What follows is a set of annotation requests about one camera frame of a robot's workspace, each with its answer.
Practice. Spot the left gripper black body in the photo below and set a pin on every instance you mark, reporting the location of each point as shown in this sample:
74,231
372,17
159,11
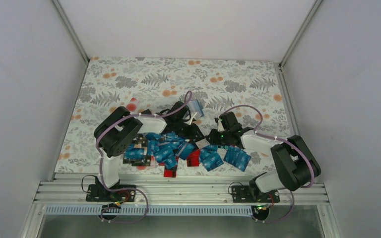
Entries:
183,132

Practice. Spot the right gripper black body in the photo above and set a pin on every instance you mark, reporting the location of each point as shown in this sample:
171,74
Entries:
222,141

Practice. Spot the blue leather card holder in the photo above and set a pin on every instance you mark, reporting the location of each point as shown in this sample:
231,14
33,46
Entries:
196,109

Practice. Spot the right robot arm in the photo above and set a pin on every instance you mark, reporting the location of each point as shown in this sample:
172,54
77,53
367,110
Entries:
295,165

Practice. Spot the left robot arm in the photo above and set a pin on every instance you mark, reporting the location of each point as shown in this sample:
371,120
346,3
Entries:
115,134

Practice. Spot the blue cards right stack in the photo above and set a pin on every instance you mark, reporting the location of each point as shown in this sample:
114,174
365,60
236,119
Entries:
237,157

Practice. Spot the white red translucent card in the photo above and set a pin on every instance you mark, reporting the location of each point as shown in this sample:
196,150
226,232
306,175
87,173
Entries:
133,105

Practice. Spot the red card front centre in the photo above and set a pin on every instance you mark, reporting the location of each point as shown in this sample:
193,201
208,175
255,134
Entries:
170,173

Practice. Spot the floral patterned table mat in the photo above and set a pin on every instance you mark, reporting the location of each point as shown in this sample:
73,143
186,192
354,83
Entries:
250,88

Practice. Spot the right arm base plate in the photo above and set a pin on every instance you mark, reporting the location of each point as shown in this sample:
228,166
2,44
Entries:
250,194

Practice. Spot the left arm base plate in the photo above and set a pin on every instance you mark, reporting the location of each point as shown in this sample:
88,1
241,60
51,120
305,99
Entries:
98,194

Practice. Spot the aluminium rail frame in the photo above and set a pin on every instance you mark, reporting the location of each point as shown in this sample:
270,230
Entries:
182,190

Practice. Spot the grey perforated cable duct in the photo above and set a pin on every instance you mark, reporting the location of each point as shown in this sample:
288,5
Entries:
152,210

